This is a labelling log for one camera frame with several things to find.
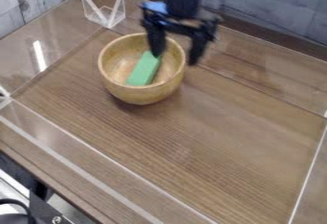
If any green rectangular block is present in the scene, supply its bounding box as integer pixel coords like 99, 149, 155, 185
126, 51, 162, 86

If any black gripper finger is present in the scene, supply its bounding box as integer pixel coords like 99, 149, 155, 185
189, 31, 214, 65
146, 24, 166, 57

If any black metal table mount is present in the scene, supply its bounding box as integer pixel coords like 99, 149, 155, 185
30, 192, 74, 224

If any black cable bottom left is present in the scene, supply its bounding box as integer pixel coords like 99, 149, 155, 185
0, 198, 31, 224

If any wooden bowl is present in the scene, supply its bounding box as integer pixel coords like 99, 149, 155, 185
98, 33, 187, 105

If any clear acrylic corner bracket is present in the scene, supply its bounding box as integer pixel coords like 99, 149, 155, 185
82, 0, 126, 29

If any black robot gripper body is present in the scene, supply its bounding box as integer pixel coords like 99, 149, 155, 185
141, 0, 222, 40

